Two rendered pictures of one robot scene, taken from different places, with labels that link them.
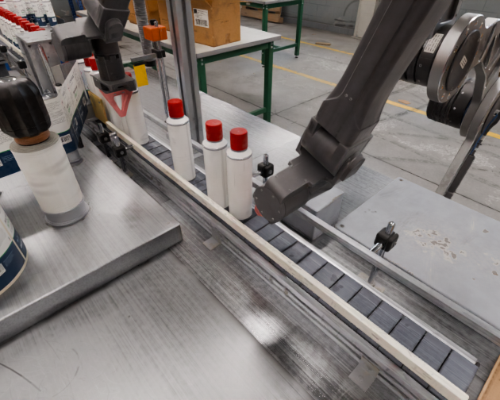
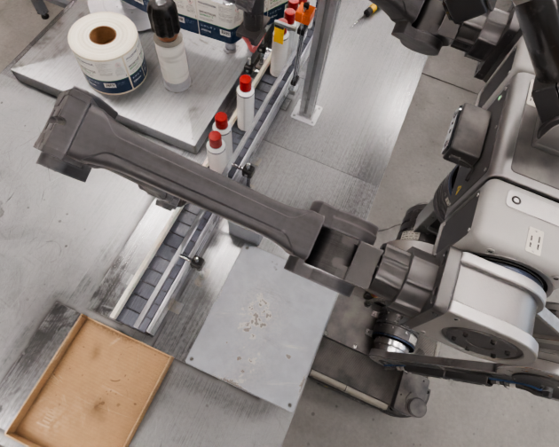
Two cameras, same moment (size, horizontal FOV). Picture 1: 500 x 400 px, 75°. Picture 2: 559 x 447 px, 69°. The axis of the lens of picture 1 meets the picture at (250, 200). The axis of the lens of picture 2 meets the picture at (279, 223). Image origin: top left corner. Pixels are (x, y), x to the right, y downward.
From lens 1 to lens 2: 0.91 m
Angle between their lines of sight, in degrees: 41
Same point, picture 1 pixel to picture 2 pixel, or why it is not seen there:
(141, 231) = (178, 129)
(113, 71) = (247, 24)
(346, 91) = not seen: hidden behind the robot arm
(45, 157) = (161, 50)
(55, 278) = (128, 109)
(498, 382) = (153, 353)
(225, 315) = (147, 202)
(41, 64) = not seen: outside the picture
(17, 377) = not seen: hidden behind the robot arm
